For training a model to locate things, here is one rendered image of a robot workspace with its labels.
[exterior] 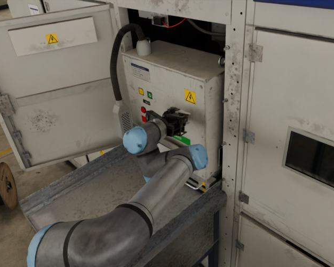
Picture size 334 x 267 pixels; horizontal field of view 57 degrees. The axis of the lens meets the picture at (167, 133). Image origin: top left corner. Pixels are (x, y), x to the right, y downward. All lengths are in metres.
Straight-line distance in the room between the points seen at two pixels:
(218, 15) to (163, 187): 0.58
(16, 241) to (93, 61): 1.60
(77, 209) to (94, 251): 0.85
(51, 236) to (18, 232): 2.04
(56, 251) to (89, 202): 0.81
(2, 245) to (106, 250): 2.12
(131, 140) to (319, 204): 0.63
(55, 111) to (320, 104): 1.19
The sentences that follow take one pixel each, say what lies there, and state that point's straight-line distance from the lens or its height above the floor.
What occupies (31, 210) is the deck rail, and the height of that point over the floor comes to 0.85.
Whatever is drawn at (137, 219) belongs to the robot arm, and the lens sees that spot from 0.62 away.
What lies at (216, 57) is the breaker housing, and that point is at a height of 1.39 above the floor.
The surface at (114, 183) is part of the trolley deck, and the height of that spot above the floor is 0.85.
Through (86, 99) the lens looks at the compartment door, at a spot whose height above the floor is 1.15.
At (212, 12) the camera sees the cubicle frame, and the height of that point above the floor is 1.60.
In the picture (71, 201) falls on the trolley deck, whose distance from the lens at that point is 1.48.
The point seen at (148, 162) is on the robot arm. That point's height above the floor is 1.25.
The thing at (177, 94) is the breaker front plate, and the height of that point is 1.29.
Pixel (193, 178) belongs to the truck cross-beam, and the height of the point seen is 0.91.
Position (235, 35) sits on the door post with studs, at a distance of 1.02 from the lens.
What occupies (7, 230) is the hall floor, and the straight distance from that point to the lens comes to 2.77.
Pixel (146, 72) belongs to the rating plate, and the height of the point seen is 1.34.
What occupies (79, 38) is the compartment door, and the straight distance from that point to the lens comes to 1.48.
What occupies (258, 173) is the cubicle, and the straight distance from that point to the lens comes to 1.17.
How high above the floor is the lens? 1.84
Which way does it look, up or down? 34 degrees down
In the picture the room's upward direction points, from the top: 6 degrees counter-clockwise
